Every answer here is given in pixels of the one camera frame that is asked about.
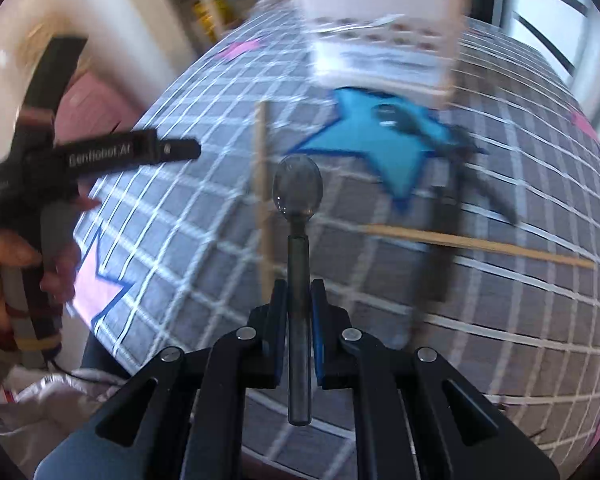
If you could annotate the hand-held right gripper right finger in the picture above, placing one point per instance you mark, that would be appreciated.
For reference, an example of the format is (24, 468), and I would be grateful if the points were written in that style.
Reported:
(320, 340)

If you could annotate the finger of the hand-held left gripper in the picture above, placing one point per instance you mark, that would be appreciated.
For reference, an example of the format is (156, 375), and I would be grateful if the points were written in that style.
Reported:
(180, 150)

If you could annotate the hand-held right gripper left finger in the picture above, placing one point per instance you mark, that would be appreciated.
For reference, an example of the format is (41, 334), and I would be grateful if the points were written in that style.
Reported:
(275, 330)

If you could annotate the black chopstick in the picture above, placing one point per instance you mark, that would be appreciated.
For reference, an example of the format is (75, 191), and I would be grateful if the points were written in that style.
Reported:
(442, 250)

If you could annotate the white plastic utensil holder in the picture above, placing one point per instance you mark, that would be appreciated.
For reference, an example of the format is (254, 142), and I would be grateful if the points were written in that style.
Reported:
(380, 65)

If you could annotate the person's left hand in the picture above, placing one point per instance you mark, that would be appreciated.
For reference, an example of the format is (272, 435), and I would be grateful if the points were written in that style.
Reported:
(5, 285)

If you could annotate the checked star print tablecloth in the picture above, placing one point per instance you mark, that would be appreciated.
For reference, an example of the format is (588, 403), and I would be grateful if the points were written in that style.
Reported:
(380, 310)

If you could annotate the pink cardboard box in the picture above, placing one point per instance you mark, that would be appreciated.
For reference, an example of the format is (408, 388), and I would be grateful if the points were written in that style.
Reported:
(100, 100)

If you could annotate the yellow oil bottle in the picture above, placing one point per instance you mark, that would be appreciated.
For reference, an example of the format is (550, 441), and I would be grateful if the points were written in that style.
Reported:
(201, 14)

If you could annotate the crumpled silver plastic bag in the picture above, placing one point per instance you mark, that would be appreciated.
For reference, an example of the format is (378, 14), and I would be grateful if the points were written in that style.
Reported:
(55, 405)

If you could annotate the white refrigerator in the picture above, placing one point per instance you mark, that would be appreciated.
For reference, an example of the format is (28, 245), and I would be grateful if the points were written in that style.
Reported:
(540, 35)

